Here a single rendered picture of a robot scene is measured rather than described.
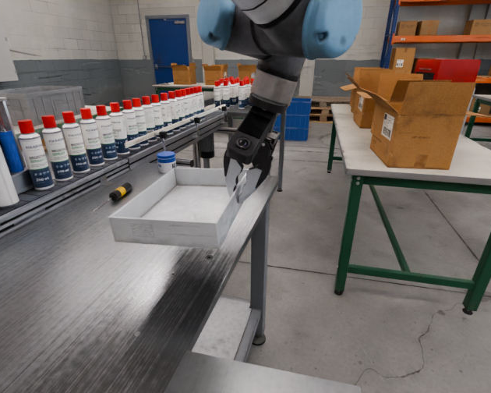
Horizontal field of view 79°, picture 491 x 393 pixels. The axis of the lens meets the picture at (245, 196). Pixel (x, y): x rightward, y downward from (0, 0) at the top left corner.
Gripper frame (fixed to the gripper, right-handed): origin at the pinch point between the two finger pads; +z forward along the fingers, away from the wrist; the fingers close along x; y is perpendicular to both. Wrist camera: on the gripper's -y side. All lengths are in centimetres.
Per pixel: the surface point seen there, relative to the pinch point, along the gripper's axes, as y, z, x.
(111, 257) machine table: -7.0, 22.8, 22.1
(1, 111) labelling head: 11, 9, 72
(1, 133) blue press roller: 8, 13, 68
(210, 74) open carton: 496, 56, 194
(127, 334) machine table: -24.1, 18.3, 6.4
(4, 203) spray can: -2, 27, 58
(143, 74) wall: 696, 144, 449
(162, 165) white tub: 45, 24, 39
